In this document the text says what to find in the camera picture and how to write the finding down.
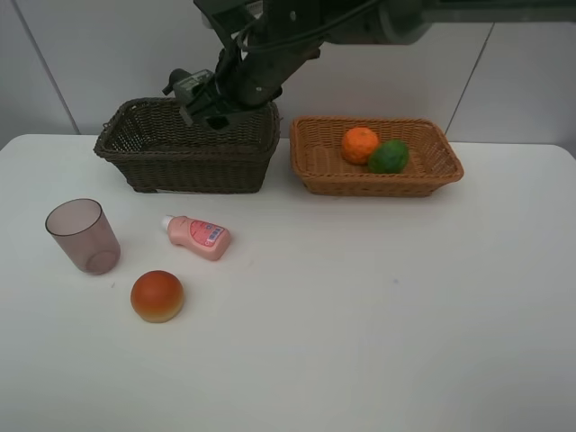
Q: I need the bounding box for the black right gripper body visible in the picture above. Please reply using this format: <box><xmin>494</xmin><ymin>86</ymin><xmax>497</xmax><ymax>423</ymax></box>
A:
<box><xmin>179</xmin><ymin>35</ymin><xmax>315</xmax><ymax>131</ymax></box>

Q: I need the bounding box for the black pump bottle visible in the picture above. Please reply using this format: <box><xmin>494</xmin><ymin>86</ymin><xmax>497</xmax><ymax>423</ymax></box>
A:
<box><xmin>162</xmin><ymin>68</ymin><xmax>213</xmax><ymax>106</ymax></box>

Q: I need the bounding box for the orange mandarin fruit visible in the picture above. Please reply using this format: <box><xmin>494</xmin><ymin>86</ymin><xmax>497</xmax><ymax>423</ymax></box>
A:
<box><xmin>341</xmin><ymin>127</ymin><xmax>380</xmax><ymax>165</ymax></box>

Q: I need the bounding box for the green lime fruit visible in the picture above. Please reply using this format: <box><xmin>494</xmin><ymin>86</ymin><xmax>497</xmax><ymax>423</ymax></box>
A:
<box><xmin>367</xmin><ymin>139</ymin><xmax>410</xmax><ymax>175</ymax></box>

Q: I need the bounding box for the pink lotion bottle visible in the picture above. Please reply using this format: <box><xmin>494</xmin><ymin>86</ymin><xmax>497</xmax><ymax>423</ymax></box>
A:
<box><xmin>161</xmin><ymin>215</ymin><xmax>231</xmax><ymax>261</ymax></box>

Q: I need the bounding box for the translucent mauve plastic cup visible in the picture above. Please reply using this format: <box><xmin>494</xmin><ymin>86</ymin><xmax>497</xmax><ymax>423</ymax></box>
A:
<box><xmin>45</xmin><ymin>198</ymin><xmax>121</xmax><ymax>275</ymax></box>

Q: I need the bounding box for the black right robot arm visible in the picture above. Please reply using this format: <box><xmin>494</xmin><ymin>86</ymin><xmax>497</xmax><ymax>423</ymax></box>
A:
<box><xmin>163</xmin><ymin>0</ymin><xmax>575</xmax><ymax>131</ymax></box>

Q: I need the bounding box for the orange wicker basket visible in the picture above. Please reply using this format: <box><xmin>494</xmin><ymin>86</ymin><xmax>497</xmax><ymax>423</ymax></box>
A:
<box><xmin>290</xmin><ymin>116</ymin><xmax>464</xmax><ymax>197</ymax></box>

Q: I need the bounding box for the dark brown wicker basket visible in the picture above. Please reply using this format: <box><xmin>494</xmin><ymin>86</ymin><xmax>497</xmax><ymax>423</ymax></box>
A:
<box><xmin>94</xmin><ymin>98</ymin><xmax>280</xmax><ymax>194</ymax></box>

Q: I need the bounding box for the round brown bread bun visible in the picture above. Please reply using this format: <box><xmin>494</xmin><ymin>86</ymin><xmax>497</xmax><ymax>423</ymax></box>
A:
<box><xmin>130</xmin><ymin>270</ymin><xmax>185</xmax><ymax>323</ymax></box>

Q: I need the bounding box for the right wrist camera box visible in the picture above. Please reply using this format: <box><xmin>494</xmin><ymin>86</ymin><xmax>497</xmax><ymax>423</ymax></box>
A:
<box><xmin>193</xmin><ymin>0</ymin><xmax>264</xmax><ymax>43</ymax></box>

